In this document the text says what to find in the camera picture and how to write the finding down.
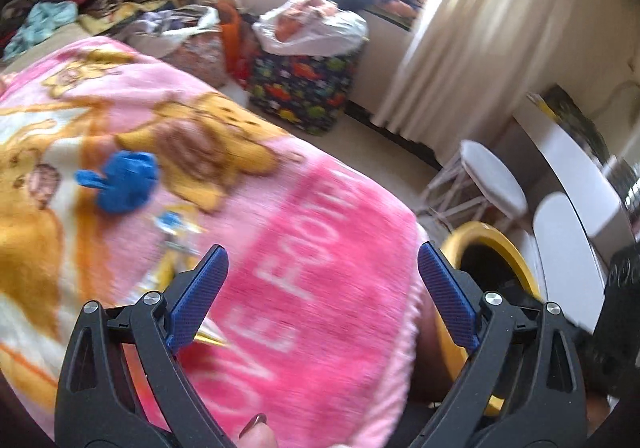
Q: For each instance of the blue crumpled wrapper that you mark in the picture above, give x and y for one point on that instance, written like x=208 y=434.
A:
x=125 y=183

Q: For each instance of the dark bag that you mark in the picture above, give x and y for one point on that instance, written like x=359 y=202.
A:
x=580 y=122

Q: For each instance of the orange bag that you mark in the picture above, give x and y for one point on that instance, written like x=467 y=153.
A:
x=232 y=37

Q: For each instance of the lilac cloth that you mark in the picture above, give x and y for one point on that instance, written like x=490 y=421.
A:
x=165 y=22

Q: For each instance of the blue and white wrapper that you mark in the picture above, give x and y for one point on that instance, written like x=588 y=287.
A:
x=172 y=223

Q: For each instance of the dinosaur print laundry basket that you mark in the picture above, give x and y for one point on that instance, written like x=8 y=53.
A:
x=300 y=87

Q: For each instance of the yellow rimmed trash bin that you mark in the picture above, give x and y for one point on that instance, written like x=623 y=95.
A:
x=500 y=240

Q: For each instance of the person's left hand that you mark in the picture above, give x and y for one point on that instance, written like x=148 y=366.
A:
x=257 y=433

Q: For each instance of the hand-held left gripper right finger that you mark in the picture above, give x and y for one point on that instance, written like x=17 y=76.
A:
x=450 y=298

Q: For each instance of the light blue cloth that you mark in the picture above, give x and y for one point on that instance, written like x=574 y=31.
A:
x=45 y=22

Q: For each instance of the yellow wrapper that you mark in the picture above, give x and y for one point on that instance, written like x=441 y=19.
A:
x=167 y=273

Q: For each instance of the white round stool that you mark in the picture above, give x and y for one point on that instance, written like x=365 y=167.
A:
x=492 y=177

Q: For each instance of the white desk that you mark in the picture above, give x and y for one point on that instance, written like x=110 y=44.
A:
x=565 y=147

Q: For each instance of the white bag of clothes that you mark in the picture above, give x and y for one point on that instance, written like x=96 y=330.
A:
x=340 y=27

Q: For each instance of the white chair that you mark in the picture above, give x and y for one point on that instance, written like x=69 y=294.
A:
x=565 y=238

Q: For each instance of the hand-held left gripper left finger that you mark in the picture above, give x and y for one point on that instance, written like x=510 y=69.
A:
x=197 y=298

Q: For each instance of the pink printed blanket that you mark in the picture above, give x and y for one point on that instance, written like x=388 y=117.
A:
x=320 y=238

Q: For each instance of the floral fabric bag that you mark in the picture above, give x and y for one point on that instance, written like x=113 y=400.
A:
x=200 y=57

